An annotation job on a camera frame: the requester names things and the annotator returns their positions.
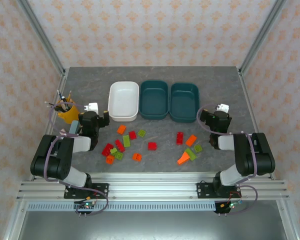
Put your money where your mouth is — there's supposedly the slotted grey cable duct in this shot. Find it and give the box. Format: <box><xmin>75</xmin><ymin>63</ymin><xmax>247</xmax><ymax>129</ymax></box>
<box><xmin>26</xmin><ymin>202</ymin><xmax>218</xmax><ymax>212</ymax></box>

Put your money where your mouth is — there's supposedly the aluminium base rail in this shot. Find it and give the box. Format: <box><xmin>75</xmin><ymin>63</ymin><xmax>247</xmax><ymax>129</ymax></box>
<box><xmin>15</xmin><ymin>172</ymin><xmax>291</xmax><ymax>201</ymax></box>

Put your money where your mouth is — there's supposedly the white plastic container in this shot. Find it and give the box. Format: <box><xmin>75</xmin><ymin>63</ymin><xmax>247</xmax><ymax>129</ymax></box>
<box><xmin>107</xmin><ymin>81</ymin><xmax>140</xmax><ymax>123</ymax></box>

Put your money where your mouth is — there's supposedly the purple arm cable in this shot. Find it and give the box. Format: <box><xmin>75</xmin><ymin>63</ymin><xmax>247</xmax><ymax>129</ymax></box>
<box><xmin>44</xmin><ymin>101</ymin><xmax>110</xmax><ymax>217</ymax></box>
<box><xmin>195</xmin><ymin>103</ymin><xmax>260</xmax><ymax>215</ymax></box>

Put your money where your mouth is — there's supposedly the aluminium table side rail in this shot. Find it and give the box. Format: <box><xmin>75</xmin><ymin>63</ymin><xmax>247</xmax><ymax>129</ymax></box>
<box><xmin>28</xmin><ymin>72</ymin><xmax>70</xmax><ymax>182</ymax></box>
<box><xmin>237</xmin><ymin>71</ymin><xmax>277</xmax><ymax>181</ymax></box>

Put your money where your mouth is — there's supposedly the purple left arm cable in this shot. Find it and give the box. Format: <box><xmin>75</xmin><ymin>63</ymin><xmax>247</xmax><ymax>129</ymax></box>
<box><xmin>44</xmin><ymin>101</ymin><xmax>110</xmax><ymax>217</ymax></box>

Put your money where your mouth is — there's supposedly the small circuit board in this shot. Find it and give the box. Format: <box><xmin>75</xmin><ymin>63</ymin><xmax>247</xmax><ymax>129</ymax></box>
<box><xmin>219</xmin><ymin>199</ymin><xmax>244</xmax><ymax>210</ymax></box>
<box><xmin>74</xmin><ymin>200</ymin><xmax>98</xmax><ymax>210</ymax></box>

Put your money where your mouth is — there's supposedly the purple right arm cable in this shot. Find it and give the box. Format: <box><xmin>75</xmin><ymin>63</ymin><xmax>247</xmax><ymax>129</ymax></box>
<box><xmin>195</xmin><ymin>103</ymin><xmax>260</xmax><ymax>215</ymax></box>

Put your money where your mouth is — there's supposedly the black pen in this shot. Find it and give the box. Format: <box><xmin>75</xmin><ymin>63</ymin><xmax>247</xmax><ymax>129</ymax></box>
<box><xmin>56</xmin><ymin>89</ymin><xmax>67</xmax><ymax>104</ymax></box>

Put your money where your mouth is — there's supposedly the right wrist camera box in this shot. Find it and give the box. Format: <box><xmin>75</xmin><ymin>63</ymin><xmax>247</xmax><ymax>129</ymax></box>
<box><xmin>215</xmin><ymin>103</ymin><xmax>230</xmax><ymax>114</ymax></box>

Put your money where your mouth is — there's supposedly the grey metal shelf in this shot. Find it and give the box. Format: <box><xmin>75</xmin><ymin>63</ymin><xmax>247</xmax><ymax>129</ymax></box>
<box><xmin>3</xmin><ymin>199</ymin><xmax>300</xmax><ymax>240</ymax></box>

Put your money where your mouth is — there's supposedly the aluminium frame post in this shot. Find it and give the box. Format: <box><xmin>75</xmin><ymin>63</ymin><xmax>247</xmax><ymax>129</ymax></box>
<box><xmin>16</xmin><ymin>0</ymin><xmax>66</xmax><ymax>76</ymax></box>
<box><xmin>238</xmin><ymin>0</ymin><xmax>288</xmax><ymax>76</ymax></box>

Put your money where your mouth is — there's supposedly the yellow pencil cup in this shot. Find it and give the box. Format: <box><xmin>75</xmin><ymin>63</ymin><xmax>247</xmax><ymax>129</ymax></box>
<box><xmin>56</xmin><ymin>99</ymin><xmax>81</xmax><ymax>125</ymax></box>

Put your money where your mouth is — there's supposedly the long orange lego brick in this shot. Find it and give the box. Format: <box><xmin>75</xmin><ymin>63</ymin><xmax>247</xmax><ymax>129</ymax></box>
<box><xmin>185</xmin><ymin>134</ymin><xmax>198</xmax><ymax>148</ymax></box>

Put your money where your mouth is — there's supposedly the black pencil white tip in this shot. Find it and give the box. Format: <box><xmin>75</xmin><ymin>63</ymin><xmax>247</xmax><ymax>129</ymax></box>
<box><xmin>46</xmin><ymin>104</ymin><xmax>65</xmax><ymax>112</ymax></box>
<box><xmin>44</xmin><ymin>100</ymin><xmax>66</xmax><ymax>110</ymax></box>

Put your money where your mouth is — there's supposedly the translucent red lego brick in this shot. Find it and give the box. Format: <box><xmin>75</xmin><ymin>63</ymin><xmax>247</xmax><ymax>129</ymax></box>
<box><xmin>101</xmin><ymin>142</ymin><xmax>115</xmax><ymax>158</ymax></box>

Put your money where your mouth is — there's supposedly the teal plastic container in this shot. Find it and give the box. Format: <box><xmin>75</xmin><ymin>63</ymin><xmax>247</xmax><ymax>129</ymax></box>
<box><xmin>169</xmin><ymin>82</ymin><xmax>200</xmax><ymax>124</ymax></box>
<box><xmin>138</xmin><ymin>79</ymin><xmax>170</xmax><ymax>120</ymax></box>

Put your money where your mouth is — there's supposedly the light blue block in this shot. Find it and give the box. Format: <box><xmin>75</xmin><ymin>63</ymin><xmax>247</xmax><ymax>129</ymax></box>
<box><xmin>68</xmin><ymin>119</ymin><xmax>80</xmax><ymax>136</ymax></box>

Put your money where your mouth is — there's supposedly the orange slope lego piece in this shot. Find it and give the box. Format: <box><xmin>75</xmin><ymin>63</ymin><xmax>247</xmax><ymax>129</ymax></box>
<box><xmin>176</xmin><ymin>152</ymin><xmax>191</xmax><ymax>166</ymax></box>

